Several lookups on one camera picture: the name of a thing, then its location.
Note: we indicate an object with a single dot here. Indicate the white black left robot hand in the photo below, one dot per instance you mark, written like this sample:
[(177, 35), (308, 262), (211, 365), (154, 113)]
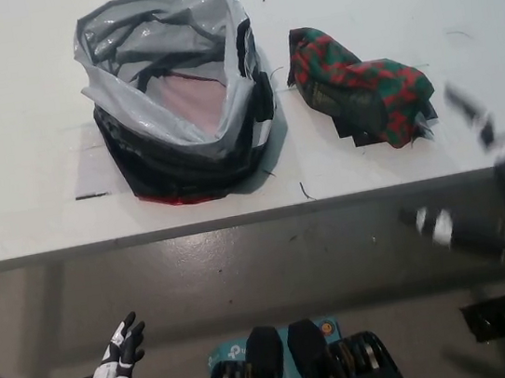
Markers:
[(114, 373)]

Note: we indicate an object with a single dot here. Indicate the red green patterned cloth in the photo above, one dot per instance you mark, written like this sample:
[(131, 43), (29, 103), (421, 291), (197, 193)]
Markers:
[(349, 72)]

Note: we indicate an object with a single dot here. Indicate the black plastic bag grey lining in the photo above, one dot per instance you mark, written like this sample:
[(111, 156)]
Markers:
[(175, 171)]

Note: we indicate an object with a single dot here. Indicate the black ribbed robot body block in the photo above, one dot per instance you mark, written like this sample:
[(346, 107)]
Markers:
[(307, 346), (261, 352)]

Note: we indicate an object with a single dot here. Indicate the pink sheet inside bag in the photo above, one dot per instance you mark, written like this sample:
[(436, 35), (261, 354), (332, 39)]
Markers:
[(189, 104)]

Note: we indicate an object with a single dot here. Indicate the black floor foot plate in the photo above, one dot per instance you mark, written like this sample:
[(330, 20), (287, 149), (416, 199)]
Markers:
[(491, 317)]

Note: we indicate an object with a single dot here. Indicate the black tape patch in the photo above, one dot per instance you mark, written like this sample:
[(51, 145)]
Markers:
[(348, 135)]

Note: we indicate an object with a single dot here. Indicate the grey tape patch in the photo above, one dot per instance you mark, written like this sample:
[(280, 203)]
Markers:
[(90, 174)]

